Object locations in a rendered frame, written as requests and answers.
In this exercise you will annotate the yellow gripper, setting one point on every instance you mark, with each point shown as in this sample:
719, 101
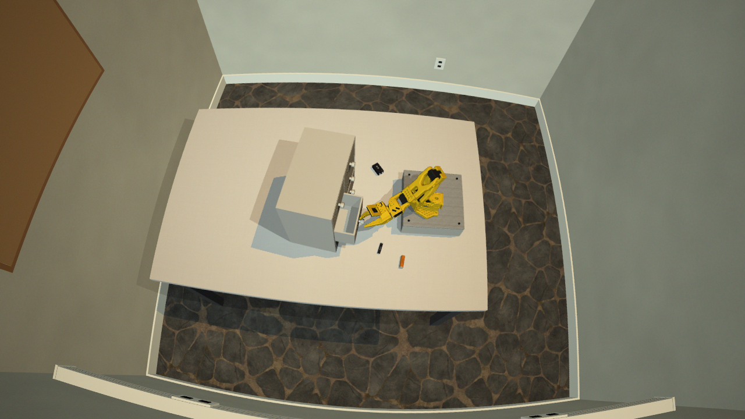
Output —
378, 209

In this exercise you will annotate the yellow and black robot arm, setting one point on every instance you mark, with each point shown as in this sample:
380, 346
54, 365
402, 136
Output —
419, 194

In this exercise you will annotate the dark brown chest of drawers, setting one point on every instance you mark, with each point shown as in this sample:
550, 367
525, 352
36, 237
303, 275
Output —
311, 188

